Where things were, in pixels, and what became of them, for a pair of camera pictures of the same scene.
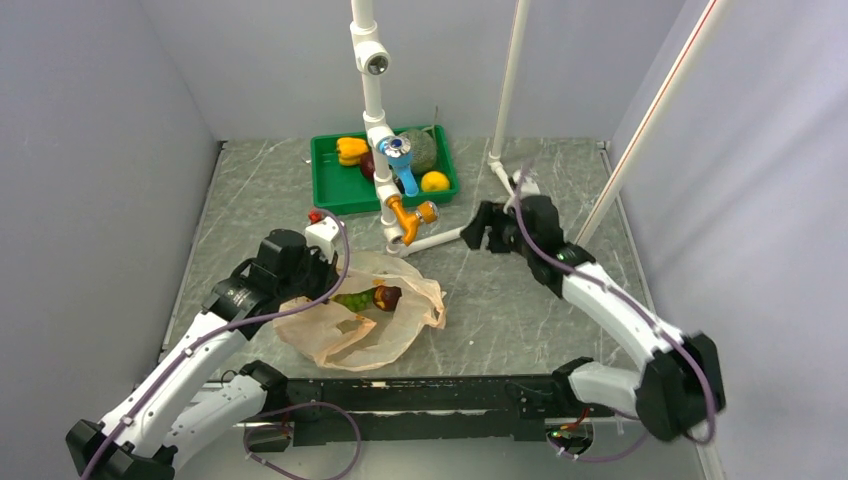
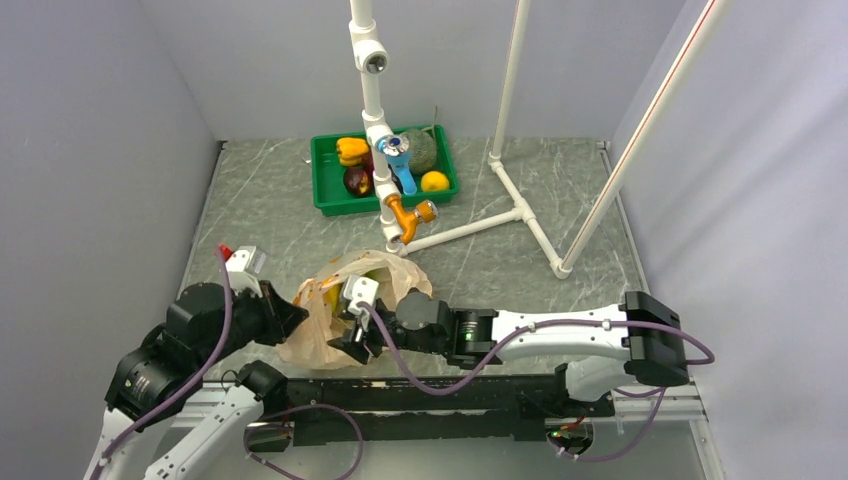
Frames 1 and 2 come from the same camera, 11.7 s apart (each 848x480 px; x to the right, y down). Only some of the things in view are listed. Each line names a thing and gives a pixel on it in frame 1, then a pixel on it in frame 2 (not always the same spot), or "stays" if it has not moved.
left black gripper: x=329 y=274 → x=281 y=315
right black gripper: x=485 y=216 → x=353 y=342
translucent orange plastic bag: x=369 y=339 stays
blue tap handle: x=397 y=150 stays
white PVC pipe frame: x=374 y=59 stays
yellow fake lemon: x=435 y=181 stays
